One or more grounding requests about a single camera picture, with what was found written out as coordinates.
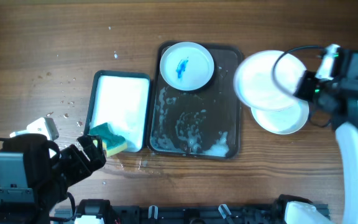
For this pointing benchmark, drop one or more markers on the green yellow scrubbing sponge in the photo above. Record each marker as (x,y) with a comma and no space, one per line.
(111,143)

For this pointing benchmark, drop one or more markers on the white plate front blue stain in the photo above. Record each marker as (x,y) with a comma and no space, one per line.
(285,121)

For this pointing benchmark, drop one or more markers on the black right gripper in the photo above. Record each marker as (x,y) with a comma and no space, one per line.
(302,83)

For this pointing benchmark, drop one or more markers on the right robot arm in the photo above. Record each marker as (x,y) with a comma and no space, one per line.
(333,88)

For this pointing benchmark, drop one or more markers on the white plate blue stain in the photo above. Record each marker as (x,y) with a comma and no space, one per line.
(254,85)
(285,121)

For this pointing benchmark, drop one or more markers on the small dark soapy water tray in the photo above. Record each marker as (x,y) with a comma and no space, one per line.
(120,99)

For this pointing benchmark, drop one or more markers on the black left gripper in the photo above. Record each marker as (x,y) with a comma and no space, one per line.
(86,167)

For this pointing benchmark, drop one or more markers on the large dark brown tray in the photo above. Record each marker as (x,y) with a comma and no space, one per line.
(204,123)

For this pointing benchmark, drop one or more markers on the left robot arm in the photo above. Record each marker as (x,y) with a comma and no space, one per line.
(35,175)

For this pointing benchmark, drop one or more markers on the grey plate with blue stain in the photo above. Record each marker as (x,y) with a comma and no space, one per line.
(186,66)

